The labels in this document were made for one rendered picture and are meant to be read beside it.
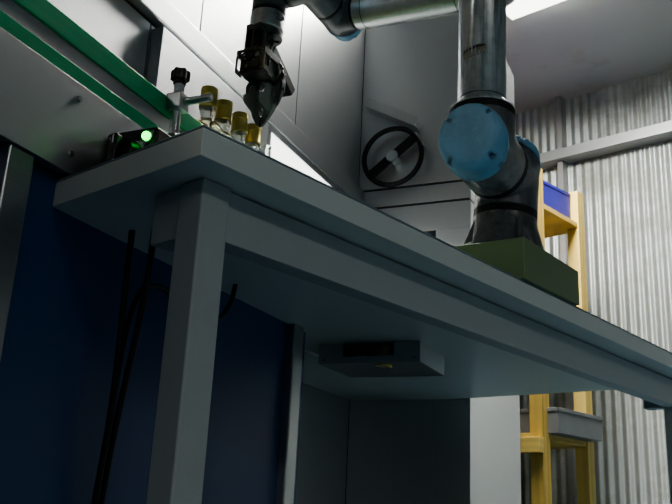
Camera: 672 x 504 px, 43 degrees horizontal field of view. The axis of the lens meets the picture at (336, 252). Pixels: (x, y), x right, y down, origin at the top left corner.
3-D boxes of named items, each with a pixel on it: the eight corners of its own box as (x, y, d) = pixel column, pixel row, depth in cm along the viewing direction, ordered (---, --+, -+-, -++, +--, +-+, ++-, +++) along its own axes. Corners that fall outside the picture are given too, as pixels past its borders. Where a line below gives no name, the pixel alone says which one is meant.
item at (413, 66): (422, 292, 334) (426, 90, 361) (517, 286, 319) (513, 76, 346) (356, 237, 273) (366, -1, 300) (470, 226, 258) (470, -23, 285)
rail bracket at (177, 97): (171, 157, 127) (180, 78, 131) (213, 151, 124) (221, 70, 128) (156, 146, 124) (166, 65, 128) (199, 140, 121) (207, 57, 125)
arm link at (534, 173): (547, 222, 157) (549, 155, 161) (525, 195, 146) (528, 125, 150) (485, 226, 163) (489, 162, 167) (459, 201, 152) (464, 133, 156)
